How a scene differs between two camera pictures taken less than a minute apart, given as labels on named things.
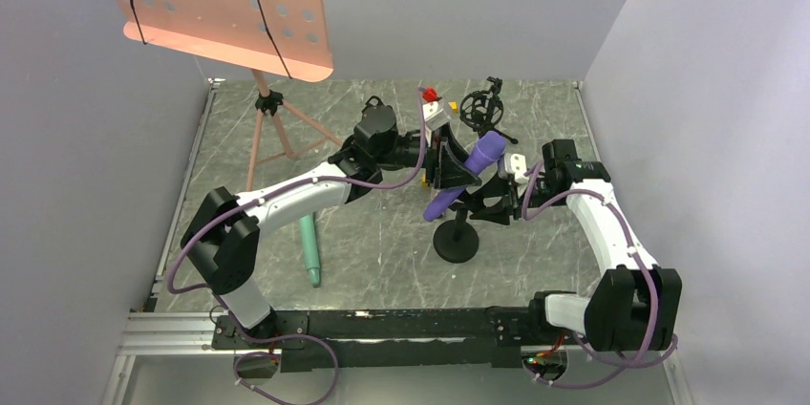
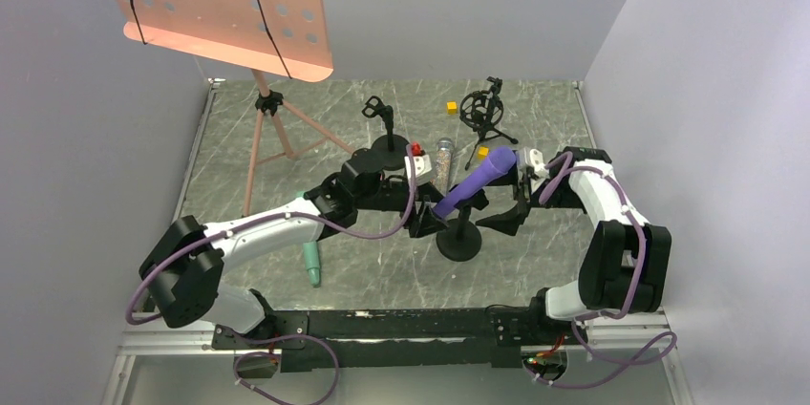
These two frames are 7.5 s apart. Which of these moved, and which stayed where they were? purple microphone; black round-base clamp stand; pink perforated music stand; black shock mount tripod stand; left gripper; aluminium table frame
Moved: left gripper; purple microphone
Stayed: black shock mount tripod stand; aluminium table frame; black round-base clamp stand; pink perforated music stand
